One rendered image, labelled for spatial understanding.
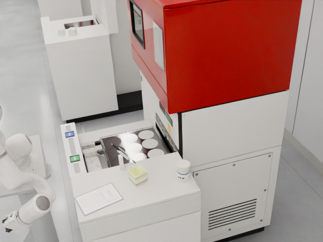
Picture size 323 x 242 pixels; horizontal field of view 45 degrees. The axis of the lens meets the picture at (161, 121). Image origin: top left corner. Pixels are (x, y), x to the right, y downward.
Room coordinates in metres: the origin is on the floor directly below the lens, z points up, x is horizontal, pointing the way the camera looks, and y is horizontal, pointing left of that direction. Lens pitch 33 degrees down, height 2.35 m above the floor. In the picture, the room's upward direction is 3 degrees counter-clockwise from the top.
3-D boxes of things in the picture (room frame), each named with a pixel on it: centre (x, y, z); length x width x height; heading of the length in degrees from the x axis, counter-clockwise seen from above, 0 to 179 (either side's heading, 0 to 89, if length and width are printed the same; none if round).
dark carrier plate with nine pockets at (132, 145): (1.95, 0.18, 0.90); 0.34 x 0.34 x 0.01; 16
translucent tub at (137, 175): (1.57, 0.14, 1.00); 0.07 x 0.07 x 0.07; 34
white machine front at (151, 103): (2.19, 0.02, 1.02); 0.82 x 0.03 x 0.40; 16
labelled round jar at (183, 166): (1.57, -0.10, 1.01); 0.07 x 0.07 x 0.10
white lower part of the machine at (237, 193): (2.29, -0.31, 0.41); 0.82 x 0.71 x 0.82; 16
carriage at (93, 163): (1.86, 0.43, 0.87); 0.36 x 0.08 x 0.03; 16
